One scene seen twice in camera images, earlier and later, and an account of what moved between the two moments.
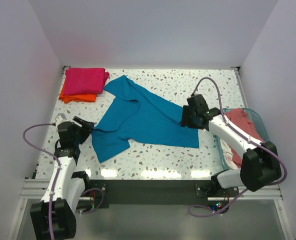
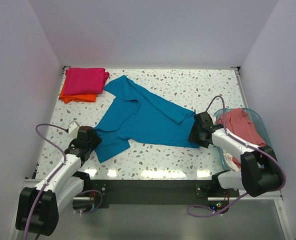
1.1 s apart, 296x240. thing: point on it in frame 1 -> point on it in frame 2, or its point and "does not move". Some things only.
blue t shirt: (138, 115) does not move
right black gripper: (185, 120) -> (192, 137)
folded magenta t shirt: (85, 80) does not move
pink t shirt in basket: (240, 117) does not move
